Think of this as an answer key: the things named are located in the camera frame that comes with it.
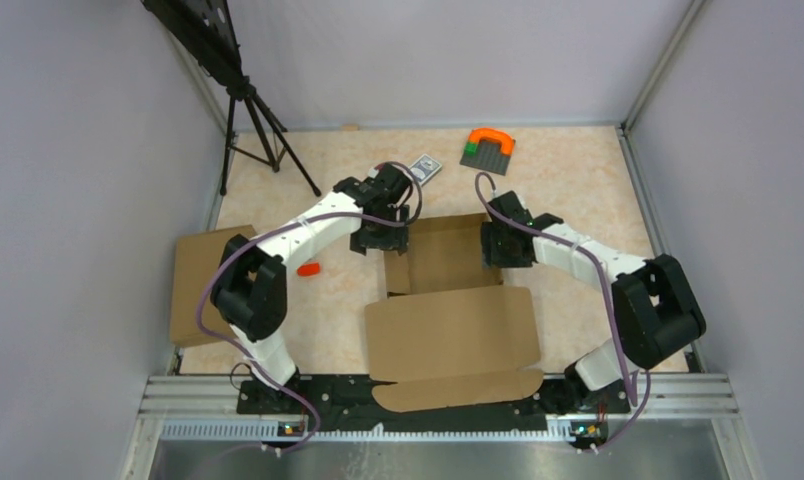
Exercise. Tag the black tripod stand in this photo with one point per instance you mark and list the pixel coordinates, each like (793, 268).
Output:
(206, 30)

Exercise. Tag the large cardboard box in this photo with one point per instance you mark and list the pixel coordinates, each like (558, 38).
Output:
(450, 332)

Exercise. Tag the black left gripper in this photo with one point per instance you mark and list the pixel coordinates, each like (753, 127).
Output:
(394, 240)

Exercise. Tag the green small toy brick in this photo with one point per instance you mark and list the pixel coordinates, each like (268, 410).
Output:
(471, 148)

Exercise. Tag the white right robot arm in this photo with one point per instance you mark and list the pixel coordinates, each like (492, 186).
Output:
(651, 308)

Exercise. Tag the orange arch toy block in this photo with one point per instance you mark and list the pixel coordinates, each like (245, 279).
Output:
(505, 142)

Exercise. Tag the grey lego base plate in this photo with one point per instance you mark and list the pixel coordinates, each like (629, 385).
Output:
(488, 158)

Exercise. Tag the orange rectangular block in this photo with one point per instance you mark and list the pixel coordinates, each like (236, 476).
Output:
(309, 269)

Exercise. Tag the small folded cardboard box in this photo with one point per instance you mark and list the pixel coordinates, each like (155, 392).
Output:
(197, 257)

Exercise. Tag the blue playing card box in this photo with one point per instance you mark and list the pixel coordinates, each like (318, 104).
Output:
(425, 168)

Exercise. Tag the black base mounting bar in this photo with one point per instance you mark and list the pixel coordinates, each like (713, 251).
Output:
(345, 403)

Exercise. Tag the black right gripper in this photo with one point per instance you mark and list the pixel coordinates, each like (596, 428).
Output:
(492, 256)

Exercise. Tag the aluminium front rail frame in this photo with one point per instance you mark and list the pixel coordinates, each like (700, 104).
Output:
(228, 426)

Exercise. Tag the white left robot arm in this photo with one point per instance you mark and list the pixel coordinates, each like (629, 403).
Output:
(250, 287)

